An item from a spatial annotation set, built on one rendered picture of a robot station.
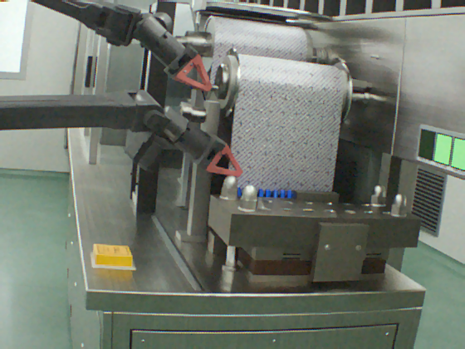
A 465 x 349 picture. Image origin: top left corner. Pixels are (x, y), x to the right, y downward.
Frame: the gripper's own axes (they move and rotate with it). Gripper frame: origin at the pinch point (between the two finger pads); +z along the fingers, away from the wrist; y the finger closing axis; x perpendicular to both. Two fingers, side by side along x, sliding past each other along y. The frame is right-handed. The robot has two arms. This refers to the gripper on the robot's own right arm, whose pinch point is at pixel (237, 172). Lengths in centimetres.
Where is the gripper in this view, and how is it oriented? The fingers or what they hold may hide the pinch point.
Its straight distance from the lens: 134.2
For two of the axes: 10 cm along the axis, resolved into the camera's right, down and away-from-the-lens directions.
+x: 5.7, -8.2, 0.0
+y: 2.6, 1.8, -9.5
